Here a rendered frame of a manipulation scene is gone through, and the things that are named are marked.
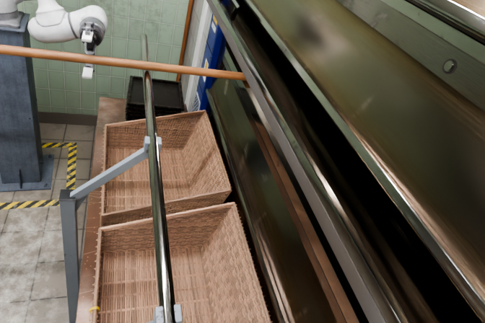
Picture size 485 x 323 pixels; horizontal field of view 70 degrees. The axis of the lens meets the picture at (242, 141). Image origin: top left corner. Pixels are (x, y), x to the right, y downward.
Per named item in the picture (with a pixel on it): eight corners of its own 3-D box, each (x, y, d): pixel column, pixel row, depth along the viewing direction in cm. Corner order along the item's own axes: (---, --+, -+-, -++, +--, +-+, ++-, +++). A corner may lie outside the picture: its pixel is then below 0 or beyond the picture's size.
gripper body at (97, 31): (102, 24, 130) (101, 34, 123) (102, 45, 135) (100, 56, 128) (80, 21, 127) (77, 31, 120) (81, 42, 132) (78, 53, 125)
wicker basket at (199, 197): (197, 149, 190) (207, 108, 174) (219, 234, 149) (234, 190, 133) (102, 147, 172) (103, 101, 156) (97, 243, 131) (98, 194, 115)
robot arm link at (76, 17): (110, 38, 139) (77, 44, 138) (112, 24, 151) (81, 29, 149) (101, 11, 132) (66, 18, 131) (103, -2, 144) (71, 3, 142)
